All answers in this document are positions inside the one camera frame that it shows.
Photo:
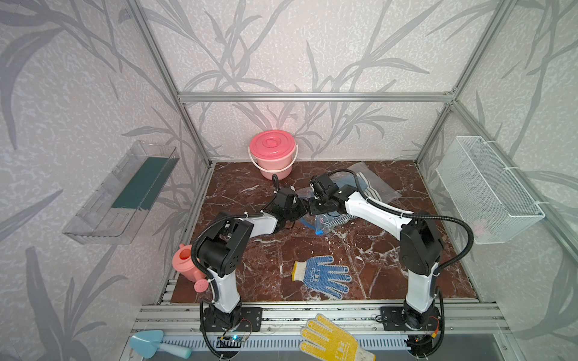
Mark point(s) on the pink item in basket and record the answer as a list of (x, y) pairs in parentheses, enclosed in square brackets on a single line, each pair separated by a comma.
[(480, 229)]

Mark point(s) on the yellow dotted work glove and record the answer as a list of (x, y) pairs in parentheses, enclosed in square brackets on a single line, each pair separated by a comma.
[(324, 340)]

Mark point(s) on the pink watering can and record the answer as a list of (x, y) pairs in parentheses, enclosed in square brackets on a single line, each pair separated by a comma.
[(182, 262)]

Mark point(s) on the black white striped garment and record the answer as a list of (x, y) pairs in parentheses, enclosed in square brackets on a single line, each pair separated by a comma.
[(326, 222)]

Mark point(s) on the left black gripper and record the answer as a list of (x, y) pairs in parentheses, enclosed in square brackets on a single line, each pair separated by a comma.
[(301, 204)]

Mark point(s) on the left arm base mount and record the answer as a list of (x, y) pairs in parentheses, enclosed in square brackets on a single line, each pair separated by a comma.
[(245, 319)]

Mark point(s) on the blue dotted work glove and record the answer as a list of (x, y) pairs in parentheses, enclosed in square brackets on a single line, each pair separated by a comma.
[(323, 276)]

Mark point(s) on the light blue hand trowel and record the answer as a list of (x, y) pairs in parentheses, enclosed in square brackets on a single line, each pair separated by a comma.
[(148, 343)]

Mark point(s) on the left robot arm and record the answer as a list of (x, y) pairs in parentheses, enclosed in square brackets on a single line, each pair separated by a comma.
[(219, 248)]

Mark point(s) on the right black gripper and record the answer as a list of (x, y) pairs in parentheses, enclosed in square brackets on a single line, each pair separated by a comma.
[(311, 209)]

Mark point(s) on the white wire mesh basket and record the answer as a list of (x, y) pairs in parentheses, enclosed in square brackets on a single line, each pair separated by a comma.
[(483, 187)]

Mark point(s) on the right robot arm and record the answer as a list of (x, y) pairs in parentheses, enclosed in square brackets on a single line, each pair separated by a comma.
[(421, 246)]

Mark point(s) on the clear vacuum storage bag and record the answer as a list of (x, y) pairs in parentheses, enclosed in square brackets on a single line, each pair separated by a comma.
[(372, 185)]

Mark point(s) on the clear plastic wall shelf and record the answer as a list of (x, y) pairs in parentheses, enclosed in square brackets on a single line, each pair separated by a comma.
[(115, 212)]

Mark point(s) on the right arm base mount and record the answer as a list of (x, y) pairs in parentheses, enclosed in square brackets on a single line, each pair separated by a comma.
[(398, 318)]

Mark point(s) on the pink lidded plastic bucket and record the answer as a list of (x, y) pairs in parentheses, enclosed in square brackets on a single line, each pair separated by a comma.
[(273, 152)]

